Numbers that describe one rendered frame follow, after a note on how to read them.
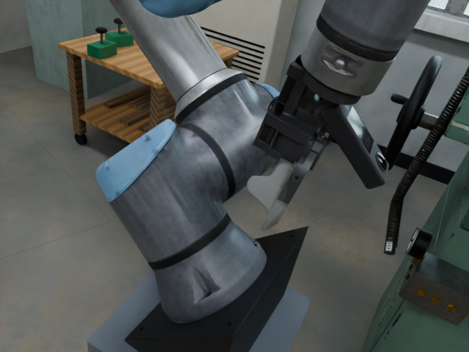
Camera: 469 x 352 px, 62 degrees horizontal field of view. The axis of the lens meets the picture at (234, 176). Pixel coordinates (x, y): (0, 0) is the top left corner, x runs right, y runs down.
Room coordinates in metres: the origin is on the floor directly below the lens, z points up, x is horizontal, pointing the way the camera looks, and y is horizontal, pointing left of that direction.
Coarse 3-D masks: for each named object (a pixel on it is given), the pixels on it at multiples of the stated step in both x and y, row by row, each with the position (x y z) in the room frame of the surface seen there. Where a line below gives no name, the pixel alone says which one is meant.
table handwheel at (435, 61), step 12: (432, 60) 0.88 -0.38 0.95; (432, 72) 0.84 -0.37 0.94; (420, 84) 0.82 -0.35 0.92; (432, 84) 1.00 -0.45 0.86; (420, 96) 0.80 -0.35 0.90; (408, 108) 0.79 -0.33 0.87; (420, 108) 0.89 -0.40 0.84; (396, 120) 0.90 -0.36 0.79; (408, 120) 0.78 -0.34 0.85; (420, 120) 0.88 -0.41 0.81; (432, 120) 0.87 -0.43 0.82; (396, 132) 0.78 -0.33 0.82; (408, 132) 0.98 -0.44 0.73; (444, 132) 0.85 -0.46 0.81; (396, 144) 0.77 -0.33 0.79; (396, 156) 0.79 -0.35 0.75
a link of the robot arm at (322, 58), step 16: (320, 32) 0.41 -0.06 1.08; (304, 48) 0.44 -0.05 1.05; (320, 48) 0.40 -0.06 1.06; (336, 48) 0.39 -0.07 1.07; (304, 64) 0.42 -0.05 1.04; (320, 64) 0.40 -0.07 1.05; (336, 64) 0.38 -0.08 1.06; (352, 64) 0.39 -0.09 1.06; (368, 64) 0.39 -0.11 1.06; (384, 64) 0.40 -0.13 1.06; (320, 80) 0.40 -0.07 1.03; (336, 80) 0.39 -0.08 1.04; (352, 80) 0.39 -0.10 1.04; (368, 80) 0.39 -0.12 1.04
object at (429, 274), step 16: (432, 256) 0.63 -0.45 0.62; (416, 272) 0.57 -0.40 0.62; (432, 272) 0.58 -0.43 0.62; (448, 272) 0.59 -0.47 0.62; (464, 272) 0.60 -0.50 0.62; (416, 288) 0.57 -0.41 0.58; (432, 288) 0.55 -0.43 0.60; (448, 288) 0.55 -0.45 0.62; (464, 288) 0.55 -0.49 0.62; (416, 304) 0.56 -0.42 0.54; (432, 304) 0.55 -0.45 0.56; (448, 304) 0.54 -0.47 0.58; (464, 304) 0.53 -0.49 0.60; (448, 320) 0.53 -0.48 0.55
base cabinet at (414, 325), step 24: (456, 192) 0.83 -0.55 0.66; (432, 216) 0.96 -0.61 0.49; (456, 216) 0.69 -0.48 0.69; (432, 240) 0.76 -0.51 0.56; (456, 240) 0.63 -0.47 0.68; (408, 264) 0.87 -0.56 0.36; (456, 264) 0.61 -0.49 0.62; (384, 312) 0.80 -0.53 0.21; (408, 312) 0.62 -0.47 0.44; (384, 336) 0.64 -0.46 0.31; (408, 336) 0.61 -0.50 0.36; (432, 336) 0.60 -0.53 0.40; (456, 336) 0.58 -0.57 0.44
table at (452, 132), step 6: (450, 126) 0.75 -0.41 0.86; (456, 126) 0.75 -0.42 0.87; (462, 126) 0.75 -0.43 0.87; (468, 126) 0.75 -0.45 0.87; (450, 132) 0.75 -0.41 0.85; (456, 132) 0.74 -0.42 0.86; (462, 132) 0.74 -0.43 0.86; (468, 132) 0.73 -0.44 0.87; (450, 138) 0.75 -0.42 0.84; (456, 138) 0.74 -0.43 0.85; (462, 138) 0.74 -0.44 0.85; (468, 138) 0.73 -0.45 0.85; (468, 144) 0.73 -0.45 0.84
